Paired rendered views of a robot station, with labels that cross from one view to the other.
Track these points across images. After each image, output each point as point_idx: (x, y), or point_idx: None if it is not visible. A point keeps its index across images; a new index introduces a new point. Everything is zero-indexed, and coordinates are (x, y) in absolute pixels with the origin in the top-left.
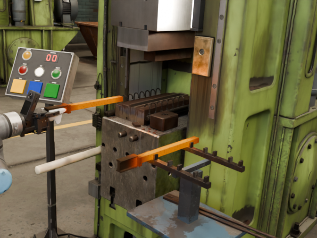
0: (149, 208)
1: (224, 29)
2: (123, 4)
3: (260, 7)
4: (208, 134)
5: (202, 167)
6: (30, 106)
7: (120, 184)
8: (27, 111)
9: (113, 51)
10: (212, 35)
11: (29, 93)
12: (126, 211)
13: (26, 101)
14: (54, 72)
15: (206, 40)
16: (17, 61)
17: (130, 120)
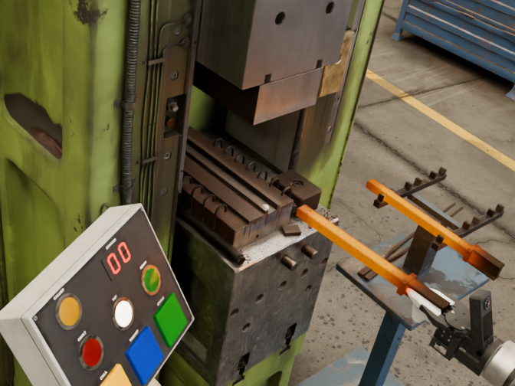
0: (400, 301)
1: (363, 11)
2: (280, 36)
3: None
4: (319, 168)
5: None
6: (492, 315)
7: (263, 335)
8: (491, 328)
9: (149, 138)
10: (349, 25)
11: (487, 302)
12: (264, 360)
13: (483, 318)
14: (148, 282)
15: (348, 37)
16: (60, 351)
17: (264, 234)
